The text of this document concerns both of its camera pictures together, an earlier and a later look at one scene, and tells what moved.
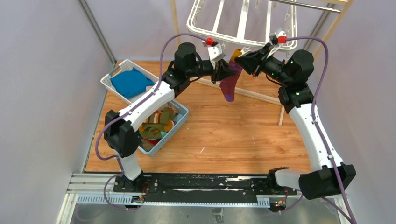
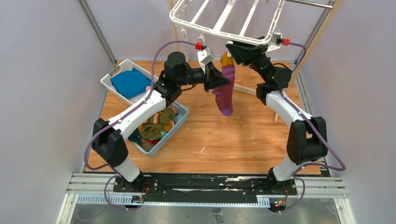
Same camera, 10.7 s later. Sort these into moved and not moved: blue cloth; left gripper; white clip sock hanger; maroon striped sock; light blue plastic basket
Moved: left gripper; white clip sock hanger; maroon striped sock
Not moved: blue cloth; light blue plastic basket
